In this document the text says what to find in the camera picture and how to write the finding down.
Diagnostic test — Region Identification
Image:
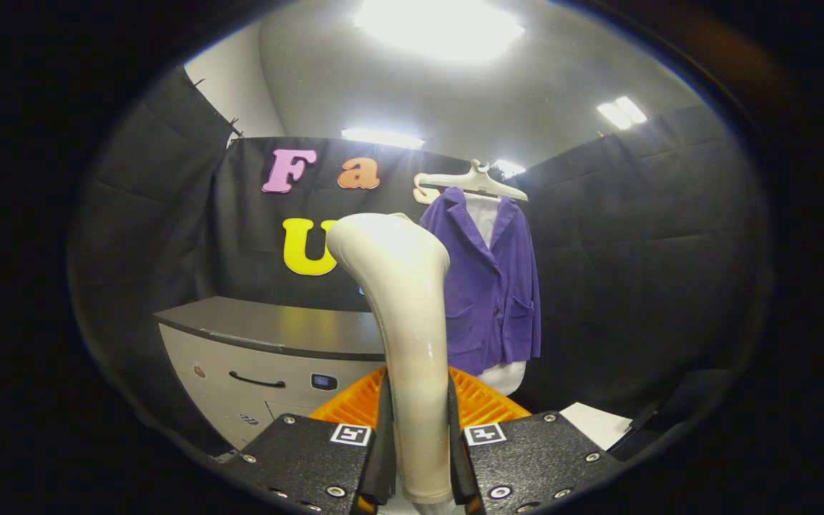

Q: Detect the long ceiling light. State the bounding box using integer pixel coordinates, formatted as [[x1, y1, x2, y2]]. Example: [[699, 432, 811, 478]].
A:
[[341, 127, 426, 150]]

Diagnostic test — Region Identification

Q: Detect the white shirt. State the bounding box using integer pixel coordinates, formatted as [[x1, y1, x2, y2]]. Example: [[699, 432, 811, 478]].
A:
[[463, 192, 528, 396]]

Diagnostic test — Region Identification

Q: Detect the grey cabinet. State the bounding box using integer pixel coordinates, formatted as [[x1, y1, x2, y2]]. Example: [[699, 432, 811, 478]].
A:
[[154, 296, 388, 458]]

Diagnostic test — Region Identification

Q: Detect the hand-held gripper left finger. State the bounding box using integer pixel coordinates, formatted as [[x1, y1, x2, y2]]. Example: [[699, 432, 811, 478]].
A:
[[222, 366, 397, 515]]

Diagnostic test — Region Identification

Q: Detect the white garment steamer head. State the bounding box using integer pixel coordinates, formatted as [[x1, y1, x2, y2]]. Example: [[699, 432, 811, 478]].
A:
[[326, 212, 456, 505]]

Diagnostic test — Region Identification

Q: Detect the purple jacket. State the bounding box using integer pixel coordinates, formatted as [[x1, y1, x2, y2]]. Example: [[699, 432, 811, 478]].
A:
[[419, 187, 542, 377]]

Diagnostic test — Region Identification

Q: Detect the black cabinet handle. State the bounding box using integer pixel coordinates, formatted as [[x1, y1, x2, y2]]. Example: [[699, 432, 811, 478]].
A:
[[229, 371, 287, 390]]

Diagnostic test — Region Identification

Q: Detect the black backdrop cloth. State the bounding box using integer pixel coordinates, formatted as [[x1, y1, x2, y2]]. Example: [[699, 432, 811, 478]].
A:
[[67, 64, 774, 458]]

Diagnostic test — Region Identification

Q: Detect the white clothes hanger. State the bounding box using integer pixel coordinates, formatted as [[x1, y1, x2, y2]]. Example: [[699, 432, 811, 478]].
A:
[[418, 159, 529, 202]]

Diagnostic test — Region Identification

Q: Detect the white flat board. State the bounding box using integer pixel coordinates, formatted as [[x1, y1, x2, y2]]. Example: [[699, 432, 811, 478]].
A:
[[561, 402, 634, 452]]

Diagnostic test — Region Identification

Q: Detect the twin panel ceiling light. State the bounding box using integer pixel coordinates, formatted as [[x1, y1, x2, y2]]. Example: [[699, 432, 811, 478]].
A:
[[596, 96, 649, 132]]

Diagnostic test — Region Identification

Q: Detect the large bright ceiling light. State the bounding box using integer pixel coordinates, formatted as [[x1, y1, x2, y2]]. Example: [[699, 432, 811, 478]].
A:
[[355, 0, 526, 62]]

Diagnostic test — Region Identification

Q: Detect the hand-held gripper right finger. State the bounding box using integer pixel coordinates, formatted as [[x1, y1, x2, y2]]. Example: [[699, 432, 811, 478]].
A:
[[444, 366, 624, 515]]

